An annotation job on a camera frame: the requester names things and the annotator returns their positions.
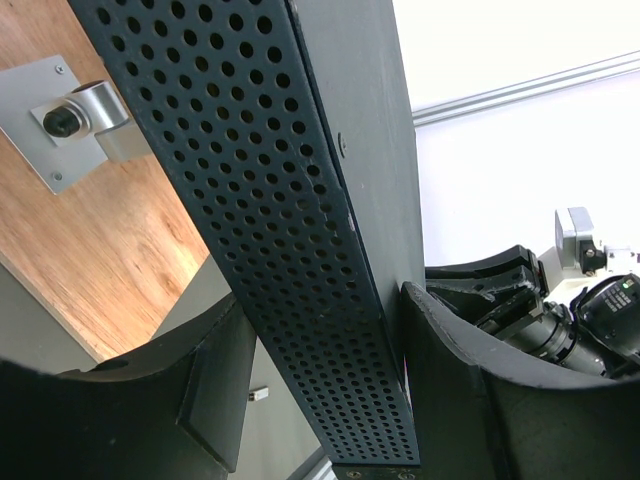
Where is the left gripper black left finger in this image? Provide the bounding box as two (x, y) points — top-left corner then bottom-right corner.
(1, 295), (256, 479)

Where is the dark blue network switch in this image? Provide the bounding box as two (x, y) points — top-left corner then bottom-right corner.
(71, 1), (424, 479)

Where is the silver metal hinge bracket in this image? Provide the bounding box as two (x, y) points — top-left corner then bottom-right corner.
(1, 55), (151, 195)

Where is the silver SFP module left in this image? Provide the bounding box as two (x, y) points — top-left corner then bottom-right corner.
(248, 386), (270, 402)

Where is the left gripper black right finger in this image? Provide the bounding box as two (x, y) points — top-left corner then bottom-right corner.
(401, 282), (639, 479)

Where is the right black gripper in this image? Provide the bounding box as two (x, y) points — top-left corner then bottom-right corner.
(425, 245), (545, 339)

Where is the wooden board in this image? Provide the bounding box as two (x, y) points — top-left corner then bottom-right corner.
(0, 0), (211, 363)

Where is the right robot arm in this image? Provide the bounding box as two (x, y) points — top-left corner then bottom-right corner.
(425, 245), (639, 380)

